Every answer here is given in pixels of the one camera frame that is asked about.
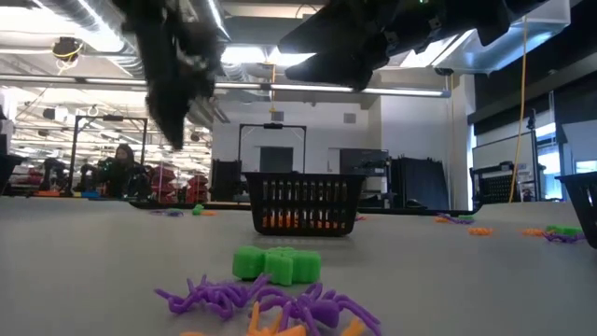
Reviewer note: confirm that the black slotted plastic basket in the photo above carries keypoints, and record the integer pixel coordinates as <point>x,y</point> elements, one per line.
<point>303,179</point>
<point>578,210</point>

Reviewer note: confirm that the red tool cart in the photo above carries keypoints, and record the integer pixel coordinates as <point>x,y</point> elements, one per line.
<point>165,177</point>
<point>198,186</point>

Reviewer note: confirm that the long ceiling light strip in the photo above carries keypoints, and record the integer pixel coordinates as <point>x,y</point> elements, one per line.
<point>303,88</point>

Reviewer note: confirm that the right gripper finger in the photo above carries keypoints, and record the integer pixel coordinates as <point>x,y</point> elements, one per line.
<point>350,70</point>
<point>345,28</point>

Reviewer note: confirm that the grey table mat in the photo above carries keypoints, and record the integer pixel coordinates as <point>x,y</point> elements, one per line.
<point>93,280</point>

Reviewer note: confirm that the black curtain partition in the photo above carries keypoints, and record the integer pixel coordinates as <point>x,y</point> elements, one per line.
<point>420,184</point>
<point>224,179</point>

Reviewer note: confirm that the person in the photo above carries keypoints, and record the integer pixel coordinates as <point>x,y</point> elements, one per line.
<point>122,172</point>

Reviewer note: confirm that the black camera rig frame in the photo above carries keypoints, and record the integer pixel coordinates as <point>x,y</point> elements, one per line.
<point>273,125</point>
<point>112,118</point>

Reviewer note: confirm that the orange plastic spider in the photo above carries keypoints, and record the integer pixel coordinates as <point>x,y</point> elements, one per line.
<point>440,219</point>
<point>275,329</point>
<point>326,224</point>
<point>208,213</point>
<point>480,231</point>
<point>275,221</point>
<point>531,231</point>

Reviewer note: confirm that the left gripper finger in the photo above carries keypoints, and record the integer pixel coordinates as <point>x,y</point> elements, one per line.
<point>175,116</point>

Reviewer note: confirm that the grey cabinet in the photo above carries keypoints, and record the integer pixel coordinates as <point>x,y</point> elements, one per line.
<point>364,161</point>

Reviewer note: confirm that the silver spiral ventilation duct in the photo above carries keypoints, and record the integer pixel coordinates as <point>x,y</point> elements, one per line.
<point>94,18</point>

